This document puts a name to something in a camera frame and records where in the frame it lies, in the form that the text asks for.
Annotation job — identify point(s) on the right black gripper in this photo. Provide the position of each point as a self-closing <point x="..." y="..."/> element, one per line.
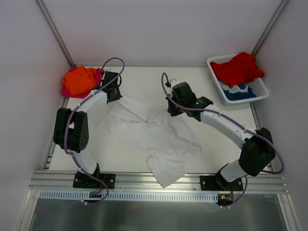
<point x="172" y="109"/>

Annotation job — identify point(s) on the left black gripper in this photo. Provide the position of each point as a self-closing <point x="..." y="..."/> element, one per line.
<point x="115" y="94"/>

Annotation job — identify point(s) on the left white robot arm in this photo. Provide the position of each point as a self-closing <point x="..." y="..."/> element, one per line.
<point x="71" y="130"/>

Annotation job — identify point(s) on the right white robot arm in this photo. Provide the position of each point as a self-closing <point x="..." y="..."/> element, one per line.
<point x="256" y="146"/>

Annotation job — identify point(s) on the pink folded t shirt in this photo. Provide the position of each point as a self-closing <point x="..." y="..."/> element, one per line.
<point x="84" y="92"/>

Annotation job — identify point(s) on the orange folded t shirt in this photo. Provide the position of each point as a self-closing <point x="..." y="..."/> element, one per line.
<point x="79" y="80"/>

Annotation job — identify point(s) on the blue white t shirt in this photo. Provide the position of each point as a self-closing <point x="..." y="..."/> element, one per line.
<point x="237" y="92"/>

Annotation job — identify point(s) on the red crumpled t shirt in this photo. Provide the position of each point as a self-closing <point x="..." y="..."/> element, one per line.
<point x="241" y="69"/>

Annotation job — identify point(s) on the white plastic basket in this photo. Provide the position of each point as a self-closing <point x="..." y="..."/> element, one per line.
<point x="257" y="86"/>

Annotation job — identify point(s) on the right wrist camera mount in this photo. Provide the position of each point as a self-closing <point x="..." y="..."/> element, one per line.
<point x="171" y="83"/>

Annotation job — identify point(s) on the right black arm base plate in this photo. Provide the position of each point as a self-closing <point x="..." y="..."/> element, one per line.
<point x="218" y="183"/>

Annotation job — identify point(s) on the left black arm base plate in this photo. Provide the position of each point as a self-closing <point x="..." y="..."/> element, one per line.
<point x="83" y="181"/>

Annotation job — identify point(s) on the white slotted cable duct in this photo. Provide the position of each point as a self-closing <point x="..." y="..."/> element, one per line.
<point x="130" y="196"/>

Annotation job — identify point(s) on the aluminium front rail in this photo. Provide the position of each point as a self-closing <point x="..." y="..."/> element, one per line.
<point x="146" y="182"/>

